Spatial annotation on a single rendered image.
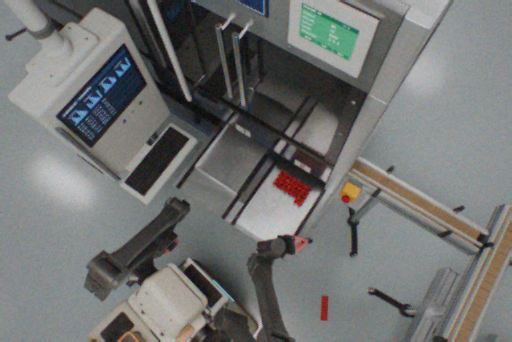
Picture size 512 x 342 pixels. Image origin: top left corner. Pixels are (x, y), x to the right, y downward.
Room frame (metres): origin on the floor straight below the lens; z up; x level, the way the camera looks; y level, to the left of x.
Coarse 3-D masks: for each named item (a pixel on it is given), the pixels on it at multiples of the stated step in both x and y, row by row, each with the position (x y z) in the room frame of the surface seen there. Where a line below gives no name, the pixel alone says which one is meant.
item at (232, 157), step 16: (224, 128) 0.90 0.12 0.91; (224, 144) 0.82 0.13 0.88; (240, 144) 0.81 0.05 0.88; (256, 144) 0.80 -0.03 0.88; (208, 160) 0.74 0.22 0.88; (224, 160) 0.73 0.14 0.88; (240, 160) 0.72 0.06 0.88; (256, 160) 0.71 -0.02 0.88; (224, 176) 0.64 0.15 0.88; (240, 176) 0.63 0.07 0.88
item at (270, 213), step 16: (272, 176) 0.61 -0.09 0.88; (256, 192) 0.53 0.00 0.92; (272, 192) 0.53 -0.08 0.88; (256, 208) 0.45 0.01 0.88; (272, 208) 0.44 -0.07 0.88; (288, 208) 0.43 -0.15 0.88; (304, 208) 0.42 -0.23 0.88; (256, 224) 0.37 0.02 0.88; (272, 224) 0.36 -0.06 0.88; (288, 224) 0.35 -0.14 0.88
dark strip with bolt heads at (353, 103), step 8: (352, 88) 0.54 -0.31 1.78; (352, 96) 0.54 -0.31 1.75; (360, 96) 0.52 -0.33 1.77; (352, 104) 0.53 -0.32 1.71; (360, 104) 0.52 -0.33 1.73; (344, 112) 0.54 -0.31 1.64; (352, 112) 0.52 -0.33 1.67; (344, 120) 0.53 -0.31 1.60; (352, 120) 0.52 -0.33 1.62; (336, 128) 0.54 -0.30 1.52; (344, 128) 0.53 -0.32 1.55; (336, 136) 0.54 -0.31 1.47; (344, 136) 0.52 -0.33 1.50; (336, 144) 0.53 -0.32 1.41; (328, 152) 0.54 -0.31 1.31; (336, 152) 0.52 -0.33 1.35; (328, 160) 0.53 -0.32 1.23
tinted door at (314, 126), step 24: (264, 48) 0.74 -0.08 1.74; (264, 72) 0.74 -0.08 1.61; (288, 72) 0.68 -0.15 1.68; (312, 72) 0.63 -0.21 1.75; (264, 96) 0.74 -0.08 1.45; (288, 96) 0.68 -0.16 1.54; (312, 96) 0.62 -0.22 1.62; (336, 96) 0.57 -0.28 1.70; (264, 120) 0.75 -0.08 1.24; (288, 120) 0.67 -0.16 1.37; (312, 120) 0.61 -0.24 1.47; (336, 120) 0.55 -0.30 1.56; (312, 144) 0.59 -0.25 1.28
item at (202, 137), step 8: (400, 88) 1.19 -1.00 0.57; (168, 120) 1.26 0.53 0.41; (176, 120) 1.19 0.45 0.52; (184, 128) 1.16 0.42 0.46; (192, 128) 1.10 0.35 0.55; (376, 128) 1.12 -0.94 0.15; (200, 136) 1.06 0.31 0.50; (200, 144) 1.09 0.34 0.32; (360, 152) 0.68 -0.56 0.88; (336, 192) 0.68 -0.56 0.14
